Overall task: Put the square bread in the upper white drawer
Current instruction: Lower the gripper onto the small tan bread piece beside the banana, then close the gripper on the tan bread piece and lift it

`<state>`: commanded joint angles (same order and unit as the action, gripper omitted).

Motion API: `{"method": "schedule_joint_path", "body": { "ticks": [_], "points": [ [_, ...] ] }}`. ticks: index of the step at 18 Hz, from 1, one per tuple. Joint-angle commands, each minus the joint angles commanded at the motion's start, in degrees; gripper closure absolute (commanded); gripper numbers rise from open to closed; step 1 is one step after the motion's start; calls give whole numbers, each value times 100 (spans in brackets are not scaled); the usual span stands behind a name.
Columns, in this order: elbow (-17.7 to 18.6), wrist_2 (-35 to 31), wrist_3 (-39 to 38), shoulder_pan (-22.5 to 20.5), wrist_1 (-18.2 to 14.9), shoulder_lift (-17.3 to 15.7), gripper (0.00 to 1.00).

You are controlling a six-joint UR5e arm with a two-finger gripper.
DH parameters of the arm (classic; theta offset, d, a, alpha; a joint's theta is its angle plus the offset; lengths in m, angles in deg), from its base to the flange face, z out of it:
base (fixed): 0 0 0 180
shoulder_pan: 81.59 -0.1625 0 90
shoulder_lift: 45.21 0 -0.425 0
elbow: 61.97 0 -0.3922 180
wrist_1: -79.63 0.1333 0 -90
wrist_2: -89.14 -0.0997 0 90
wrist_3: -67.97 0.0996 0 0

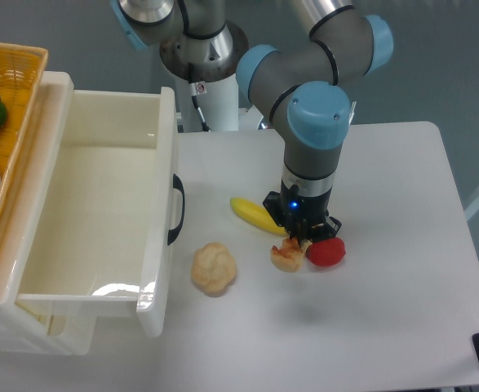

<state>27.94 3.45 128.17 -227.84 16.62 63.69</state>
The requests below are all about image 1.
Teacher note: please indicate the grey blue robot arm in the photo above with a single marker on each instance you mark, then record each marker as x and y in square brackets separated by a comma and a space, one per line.
[299, 95]

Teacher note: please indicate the white drawer cabinet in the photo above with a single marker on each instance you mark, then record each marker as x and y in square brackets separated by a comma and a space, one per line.
[36, 329]

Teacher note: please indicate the square toasted bread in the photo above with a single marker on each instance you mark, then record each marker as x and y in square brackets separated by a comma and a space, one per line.
[290, 255]

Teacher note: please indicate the yellow banana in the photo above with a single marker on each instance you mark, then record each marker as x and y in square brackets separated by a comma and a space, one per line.
[255, 215]

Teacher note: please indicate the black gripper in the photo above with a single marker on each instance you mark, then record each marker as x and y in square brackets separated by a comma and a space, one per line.
[303, 217]

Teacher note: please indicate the white open upper drawer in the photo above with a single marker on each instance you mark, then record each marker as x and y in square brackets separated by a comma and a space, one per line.
[100, 247]

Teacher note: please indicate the round bread roll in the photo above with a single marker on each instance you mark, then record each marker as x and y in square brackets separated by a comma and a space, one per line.
[213, 268]

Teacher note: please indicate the yellow woven basket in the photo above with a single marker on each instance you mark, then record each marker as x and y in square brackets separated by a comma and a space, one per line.
[21, 70]

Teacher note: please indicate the black drawer handle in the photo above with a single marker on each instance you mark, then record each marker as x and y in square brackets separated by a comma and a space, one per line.
[180, 206]

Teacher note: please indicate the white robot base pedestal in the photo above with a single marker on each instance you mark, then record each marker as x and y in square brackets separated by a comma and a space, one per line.
[204, 70]

